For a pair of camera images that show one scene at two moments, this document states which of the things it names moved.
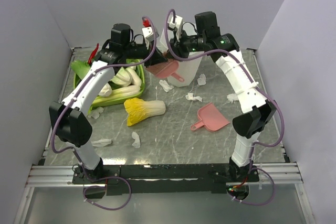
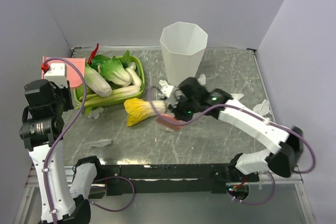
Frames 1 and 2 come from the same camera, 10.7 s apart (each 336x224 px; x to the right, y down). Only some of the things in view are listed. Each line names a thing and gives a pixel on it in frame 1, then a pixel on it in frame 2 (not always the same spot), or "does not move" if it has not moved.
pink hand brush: [165, 69] -> [171, 118]
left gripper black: [157, 57] -> [66, 91]
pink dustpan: [211, 117] -> [75, 68]
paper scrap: [101, 143] does not move
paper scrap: [201, 80] does not move
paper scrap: [165, 85] does not move
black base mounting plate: [158, 179] does not move
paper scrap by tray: [95, 113] does not move
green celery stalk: [118, 92] does not move
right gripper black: [176, 46] -> [179, 115]
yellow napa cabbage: [138, 109] does not move
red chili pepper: [93, 54] does not move
